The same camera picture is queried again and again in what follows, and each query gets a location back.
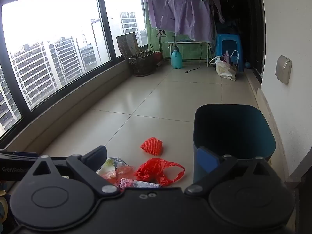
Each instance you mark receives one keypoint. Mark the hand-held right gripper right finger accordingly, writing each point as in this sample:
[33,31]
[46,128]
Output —
[207,159]

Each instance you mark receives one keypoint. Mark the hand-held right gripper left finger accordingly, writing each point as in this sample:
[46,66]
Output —
[96,156]

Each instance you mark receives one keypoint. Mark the napa cabbage leaf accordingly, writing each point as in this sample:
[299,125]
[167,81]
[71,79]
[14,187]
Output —
[107,167]

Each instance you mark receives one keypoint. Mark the clear plastic package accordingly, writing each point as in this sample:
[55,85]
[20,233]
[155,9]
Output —
[123,165]

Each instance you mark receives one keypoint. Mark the teal plastic trash bin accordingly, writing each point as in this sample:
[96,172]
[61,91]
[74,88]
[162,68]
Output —
[234,131]

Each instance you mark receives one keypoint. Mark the pink snack wrapper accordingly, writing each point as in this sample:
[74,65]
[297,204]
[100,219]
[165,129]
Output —
[139,183]

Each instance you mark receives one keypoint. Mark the red plastic bag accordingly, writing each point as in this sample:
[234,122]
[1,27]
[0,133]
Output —
[153,170]

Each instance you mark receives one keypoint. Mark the orange foam fruit net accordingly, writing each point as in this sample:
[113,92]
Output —
[151,146]

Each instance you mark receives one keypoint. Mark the white tote bag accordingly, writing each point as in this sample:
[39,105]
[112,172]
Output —
[223,69]

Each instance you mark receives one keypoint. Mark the small blue ball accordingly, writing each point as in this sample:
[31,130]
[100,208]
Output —
[248,65]

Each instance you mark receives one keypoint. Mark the brown ceramic plant pot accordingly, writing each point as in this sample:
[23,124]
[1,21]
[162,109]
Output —
[142,63]

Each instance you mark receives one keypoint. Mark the teal spray bottle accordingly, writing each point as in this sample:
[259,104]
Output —
[176,59]

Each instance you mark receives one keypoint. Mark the small red flower pot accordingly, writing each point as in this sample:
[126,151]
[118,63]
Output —
[157,56]

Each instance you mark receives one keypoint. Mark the brown cardboard box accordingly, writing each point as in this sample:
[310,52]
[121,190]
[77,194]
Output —
[128,45]

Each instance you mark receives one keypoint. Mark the blue plastic stool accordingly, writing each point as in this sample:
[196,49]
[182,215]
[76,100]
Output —
[229,43]

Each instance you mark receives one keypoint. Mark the white folding table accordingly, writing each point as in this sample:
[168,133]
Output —
[190,43]

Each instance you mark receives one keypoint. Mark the black clothes hanger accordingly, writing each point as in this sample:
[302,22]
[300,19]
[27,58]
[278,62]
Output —
[161,33]

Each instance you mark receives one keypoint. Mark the dark sliding door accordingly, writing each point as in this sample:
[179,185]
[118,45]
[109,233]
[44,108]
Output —
[252,24]

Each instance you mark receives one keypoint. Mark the purple hanging cloth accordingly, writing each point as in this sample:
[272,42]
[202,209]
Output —
[182,9]

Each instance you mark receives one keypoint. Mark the black skull print garment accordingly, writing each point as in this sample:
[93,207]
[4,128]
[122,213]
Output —
[230,2]

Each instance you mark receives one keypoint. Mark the beige wall socket cover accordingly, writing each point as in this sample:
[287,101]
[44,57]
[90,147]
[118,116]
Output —
[283,69]

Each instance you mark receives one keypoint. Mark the black window frame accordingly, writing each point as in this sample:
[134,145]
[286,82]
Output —
[102,24]

